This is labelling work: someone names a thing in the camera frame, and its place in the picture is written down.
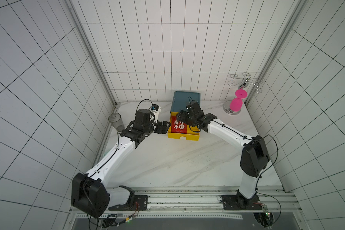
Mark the metal base rail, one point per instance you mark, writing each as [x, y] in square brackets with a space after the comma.
[205, 202]

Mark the clear plastic cup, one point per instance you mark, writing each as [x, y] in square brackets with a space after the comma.
[116, 121]

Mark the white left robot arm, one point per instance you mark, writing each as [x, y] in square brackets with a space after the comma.
[89, 193]

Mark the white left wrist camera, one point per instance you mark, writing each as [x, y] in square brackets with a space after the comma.
[155, 109]

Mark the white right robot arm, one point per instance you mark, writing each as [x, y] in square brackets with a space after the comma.
[254, 153]

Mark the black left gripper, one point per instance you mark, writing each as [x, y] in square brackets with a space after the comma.
[165, 129]

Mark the red postcard with white characters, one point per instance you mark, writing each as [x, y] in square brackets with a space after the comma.
[178, 126]

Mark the teal drawer cabinet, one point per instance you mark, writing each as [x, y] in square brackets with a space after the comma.
[181, 99]

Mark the chrome stand with pink cups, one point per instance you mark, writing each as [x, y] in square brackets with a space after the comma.
[234, 106]

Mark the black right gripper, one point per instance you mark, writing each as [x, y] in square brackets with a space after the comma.
[186, 116]

